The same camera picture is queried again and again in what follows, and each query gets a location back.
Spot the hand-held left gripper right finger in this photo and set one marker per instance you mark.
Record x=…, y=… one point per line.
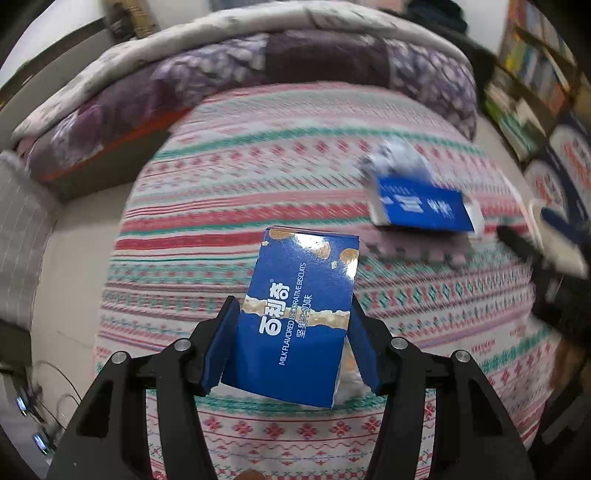
x=367, y=350

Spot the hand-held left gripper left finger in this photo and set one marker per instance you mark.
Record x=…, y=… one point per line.
x=221, y=350

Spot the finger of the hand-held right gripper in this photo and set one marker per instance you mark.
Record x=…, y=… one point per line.
x=521, y=251
x=565, y=240

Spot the blue biscuit box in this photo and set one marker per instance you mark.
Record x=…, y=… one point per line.
x=295, y=295

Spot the small blue white box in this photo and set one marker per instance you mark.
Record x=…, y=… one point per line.
x=420, y=207

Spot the white wrapper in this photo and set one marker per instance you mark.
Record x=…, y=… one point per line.
x=397, y=159

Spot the person's left hand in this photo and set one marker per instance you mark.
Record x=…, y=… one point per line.
x=251, y=475

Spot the blue water carton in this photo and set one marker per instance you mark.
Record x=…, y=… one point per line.
x=575, y=152
x=545, y=184

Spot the pile of books and papers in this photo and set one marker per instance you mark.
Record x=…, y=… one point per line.
x=512, y=124

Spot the wooden bookshelf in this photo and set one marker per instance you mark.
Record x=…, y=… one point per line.
x=526, y=90

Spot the row of thick upright books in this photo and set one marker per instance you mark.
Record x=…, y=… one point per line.
x=540, y=64

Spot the striped patterned tablecloth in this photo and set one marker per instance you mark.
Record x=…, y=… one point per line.
x=277, y=152

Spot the dark bed base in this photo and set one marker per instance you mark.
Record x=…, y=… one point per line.
x=87, y=182

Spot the grey checked cloth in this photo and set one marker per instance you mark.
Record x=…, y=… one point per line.
x=23, y=230

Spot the purple patterned blanket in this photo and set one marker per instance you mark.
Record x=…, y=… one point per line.
x=300, y=60

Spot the plaid coat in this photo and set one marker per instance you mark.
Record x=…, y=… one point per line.
x=131, y=11

